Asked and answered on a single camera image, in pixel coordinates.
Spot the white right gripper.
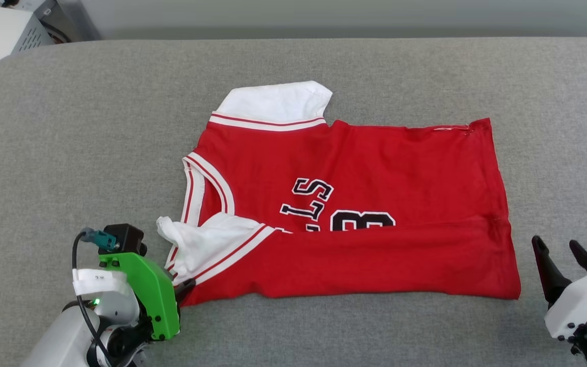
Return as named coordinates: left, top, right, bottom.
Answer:
left=531, top=235, right=587, bottom=340

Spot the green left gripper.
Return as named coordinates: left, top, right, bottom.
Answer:
left=98, top=252, right=197, bottom=342

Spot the red and white jersey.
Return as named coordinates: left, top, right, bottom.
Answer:
left=156, top=81, right=522, bottom=308

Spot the white label tape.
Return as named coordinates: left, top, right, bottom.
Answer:
left=72, top=268, right=129, bottom=297

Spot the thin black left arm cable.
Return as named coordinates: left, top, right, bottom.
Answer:
left=72, top=230, right=117, bottom=367

